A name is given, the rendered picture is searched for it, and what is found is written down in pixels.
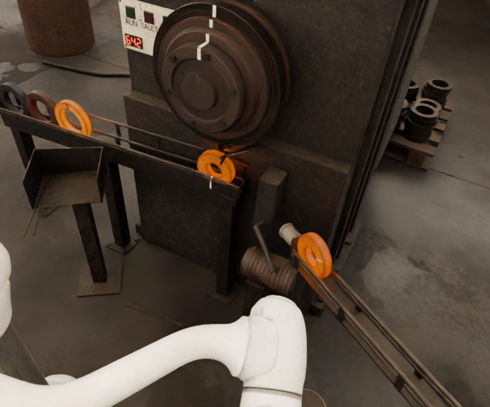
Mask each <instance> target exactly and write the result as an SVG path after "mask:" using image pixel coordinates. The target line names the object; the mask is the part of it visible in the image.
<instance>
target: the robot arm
mask: <svg viewBox="0 0 490 407"><path fill-rule="evenodd" d="M10 273H11V265H10V255H9V253H8V251H7V250H6V249H5V247H4V246H3V244H2V243H0V407H112V406H113V405H115V404H117V403H119V402H120V401H122V400H123V399H125V398H127V397H129V396H131V395H132V394H133V393H135V392H138V391H139V390H141V389H142V388H144V387H146V386H148V385H149V384H151V383H153V382H154V381H156V380H158V379H160V378H161V377H163V376H165V375H167V374H168V373H170V372H172V371H173V370H175V369H177V368H179V367H181V366H182V365H184V364H186V363H189V362H191V361H194V360H196V359H214V360H217V361H220V362H222V363H223V364H225V365H226V366H227V367H228V369H229V370H230V372H231V374H232V376H235V377H238V378H239V379H240V380H242V381H243V390H242V396H241V404H240V407H301V402H302V392H303V386H304V380H305V373H306V364H307V338H306V329H305V324H304V318H303V315H302V313H301V311H300V310H299V308H298V307H297V306H296V304H295V303H294V302H293V301H291V300H289V299H288V298H285V297H282V296H267V297H264V298H261V299H260V300H259V301H258V302H257V303H256V304H255V305H254V306H253V307H252V309H251V313H250V316H249V317H245V316H243V317H241V318H240V319H239V320H238V321H236V322H233V323H232V324H226V325H198V326H194V327H190V328H187V329H183V330H180V331H178V332H176V333H174V334H171V335H169V336H167V337H165V338H162V339H160V340H158V341H156V342H154V343H152V344H150V345H148V346H146V347H144V348H142V349H140V350H137V351H135V352H133V353H131V354H129V355H127V356H125V357H123V358H121V359H119V360H117V361H115V362H113V363H111V364H109V365H107V366H105V367H102V368H100V369H98V370H97V371H94V372H92V373H90V374H89V375H87V376H83V377H82V378H79V379H75V378H73V377H72V376H67V375H52V376H48V377H46V378H45V377H44V375H43V373H42V372H41V370H40V369H39V367H38V366H37V364H36V362H35V360H34V359H33V358H32V356H31V354H30V352H29V351H28V349H27V348H26V346H25V345H24V343H23V341H22V339H21V338H20V336H19V335H18V333H17V332H16V330H15V328H14V326H13V325H12V324H11V322H10V319H11V315H12V307H11V300H10V280H9V277H10Z"/></svg>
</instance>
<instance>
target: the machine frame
mask: <svg viewBox="0 0 490 407"><path fill-rule="evenodd" d="M235 1H237V2H240V3H242V4H244V5H246V6H249V7H251V8H253V9H255V10H256V11H257V12H259V13H260V14H262V15H263V16H264V17H265V18H266V19H267V20H268V21H269V22H270V23H271V24H272V25H273V26H274V28H275V29H276V31H277V32H278V34H279V35H280V37H281V39H282V41H283V43H284V46H285V48H286V50H287V56H288V60H289V68H290V91H289V96H288V100H287V104H286V106H285V108H284V110H283V113H282V114H281V116H280V117H279V118H278V119H277V120H276V121H275V123H274V124H273V125H271V127H270V128H269V129H268V131H267V132H266V133H265V134H264V135H262V136H261V137H259V138H258V139H256V140H255V141H252V142H250V143H248V144H244V145H232V152H233V151H236V150H238V149H243V148H245V147H247V146H250V145H254V147H258V146H261V145H266V147H265V148H262V149H256V150H253V151H249V152H247V153H241V154H237V155H234V156H231V161H232V160H233V158H234V159H237V160H239V161H242V162H245V163H248V164H250V167H247V166H245V172H244V177H243V178H244V179H246V178H247V177H249V185H248V190H247V192H246V193H245V194H244V195H243V196H242V197H241V199H240V200H239V205H238V216H237V236H236V247H235V258H234V268H233V279H232V281H234V282H236V283H239V284H241V285H243V286H245V284H246V280H247V279H248V278H246V277H245V276H244V275H242V274H241V270H240V266H241V261H242V259H243V257H244V255H245V252H246V251H247V249H248V248H249V247H251V248H252V247H253V246H254V245H255V246H259V247H261V245H260V242H259V240H258V237H257V235H256V233H255V232H254V229H253V225H254V219H255V212H256V205H257V197H258V184H259V179H260V177H261V176H262V175H263V174H264V173H265V172H266V170H267V169H268V168H269V166H273V167H276V168H279V169H280V170H285V171H286V172H287V173H288V176H287V185H286V190H285V195H284V200H283V209H282V214H281V217H280V219H279V221H278V222H277V224H276V225H275V226H274V228H273V229H272V230H271V231H268V230H266V229H263V228H260V227H259V229H260V231H261V234H262V236H263V238H264V241H265V243H266V245H267V248H268V250H269V251H270V252H271V253H275V255H276V254H278V255H279V256H282V257H283V258H286V259H287V260H288V259H290V252H291V247H290V246H289V244H288V243H287V242H286V241H285V240H284V239H283V238H281V237H280V235H279V230H280V229H281V227H282V226H283V225H285V224H287V223H291V224H293V225H294V227H295V229H296V230H297V231H298V232H299V233H300V234H301V235H303V234H305V233H310V232H312V233H316V234H318V235H319V236H320V237H321V238H322V239H323V240H324V242H325V244H326V245H327V246H328V248H329V252H330V254H331V258H332V264H333V265H332V268H333V269H334V270H335V271H336V272H337V273H338V274H340V273H341V269H342V267H343V266H344V263H345V261H346V259H347V257H348V254H349V252H350V250H351V248H352V245H353V244H354V241H355V238H356V236H357V235H358V232H359V229H360V228H361V225H362V221H361V220H358V219H357V216H358V212H359V209H360V207H361V204H362V200H363V197H364V195H365V192H366V188H367V186H368V183H369V181H370V178H371V174H372V171H373V169H374V166H375V162H376V159H377V157H378V154H379V150H380V148H381V145H382V143H383V138H384V136H385V133H386V131H387V126H388V124H389V121H390V119H391V116H392V112H393V110H394V107H395V105H396V100H397V98H398V95H399V93H400V88H401V86H402V83H403V80H404V76H405V74H406V72H407V69H408V65H409V62H410V60H411V57H412V54H413V50H414V48H415V45H416V42H417V38H418V36H419V34H420V31H421V27H422V24H423V22H424V19H425V15H426V12H427V10H428V7H429V3H430V0H235ZM127 52H128V64H129V71H130V78H131V85H132V89H131V90H130V91H129V92H127V93H126V94H124V107H125V113H126V119H127V125H130V126H133V127H135V128H140V129H144V130H146V131H149V132H154V133H156V134H160V135H163V136H167V137H170V138H174V139H176V140H180V141H184V142H187V143H190V144H193V145H197V146H201V147H204V148H206V149H215V150H218V151H220V152H222V150H223V145H222V144H218V143H215V142H212V141H209V140H207V139H205V138H203V137H201V136H199V135H198V134H196V133H195V132H193V131H192V130H190V129H189V128H188V127H187V126H186V125H185V124H184V123H183V122H182V121H181V120H180V119H179V118H178V117H177V116H176V115H175V114H174V113H173V111H172V110H171V109H170V107H169V105H168V104H167V102H166V101H165V99H164V97H163V95H162V93H161V91H160V88H159V86H158V84H157V79H156V76H155V73H154V68H153V56H151V55H149V54H146V53H143V52H138V51H136V50H133V49H130V48H127ZM158 138H159V144H160V150H163V151H166V152H169V153H173V154H176V155H179V156H182V157H186V158H190V159H192V160H195V161H196V160H197V159H198V158H197V149H196V148H193V147H190V146H187V145H182V144H179V143H177V142H173V141H169V140H166V139H163V138H160V137H158ZM254 147H253V148H254ZM232 163H233V165H234V167H235V175H236V176H238V175H239V174H240V164H239V163H236V162H232ZM133 171H134V177H135V184H136V194H137V200H138V206H139V213H140V220H138V221H137V222H136V232H137V233H139V234H141V235H142V236H143V239H144V240H146V241H149V242H151V243H153V244H154V245H158V246H160V247H161V248H163V249H165V250H168V251H170V252H172V253H174V254H176V255H178V256H181V257H183V258H185V259H187V260H189V261H191V262H194V263H196V264H198V265H200V266H202V267H205V268H207V269H208V270H210V271H213V272H215V273H216V271H217V248H218V225H219V202H220V201H219V200H218V199H215V198H213V197H211V196H209V195H205V194H204V193H201V192H199V191H196V190H193V189H190V188H188V187H184V186H181V185H178V184H176V183H172V182H169V181H166V180H164V179H162V178H158V177H155V176H152V175H150V174H146V173H143V172H140V171H138V170H133ZM261 248H262V247H261Z"/></svg>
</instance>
